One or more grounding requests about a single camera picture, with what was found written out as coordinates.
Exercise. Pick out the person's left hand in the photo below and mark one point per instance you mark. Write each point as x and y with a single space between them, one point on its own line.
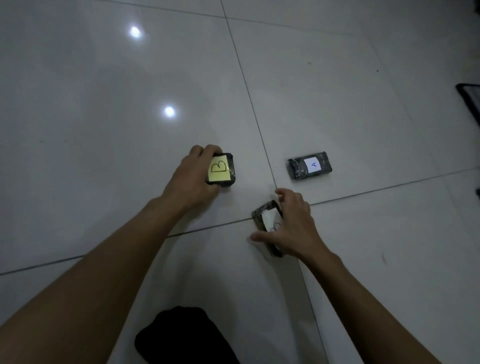
187 182

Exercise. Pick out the person's right hand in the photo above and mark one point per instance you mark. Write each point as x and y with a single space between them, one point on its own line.
298 230

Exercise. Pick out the person's right thumb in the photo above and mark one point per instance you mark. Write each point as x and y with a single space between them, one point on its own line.
264 237

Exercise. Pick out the person's left thumb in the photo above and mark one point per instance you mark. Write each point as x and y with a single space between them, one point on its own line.
213 189

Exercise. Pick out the dark packet white label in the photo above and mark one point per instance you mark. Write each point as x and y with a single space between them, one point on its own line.
310 165
268 217

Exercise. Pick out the dark packet yellow label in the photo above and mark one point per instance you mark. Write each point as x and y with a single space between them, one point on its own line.
221 170

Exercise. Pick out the person's right forearm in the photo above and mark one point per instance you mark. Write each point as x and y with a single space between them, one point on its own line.
367 311

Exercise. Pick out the person's left forearm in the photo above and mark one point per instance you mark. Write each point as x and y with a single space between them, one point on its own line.
101 277

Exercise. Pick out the person's black trouser leg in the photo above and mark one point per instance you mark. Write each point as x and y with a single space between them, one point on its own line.
183 337

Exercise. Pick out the black framed object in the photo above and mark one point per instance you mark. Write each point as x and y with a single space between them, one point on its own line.
470 99

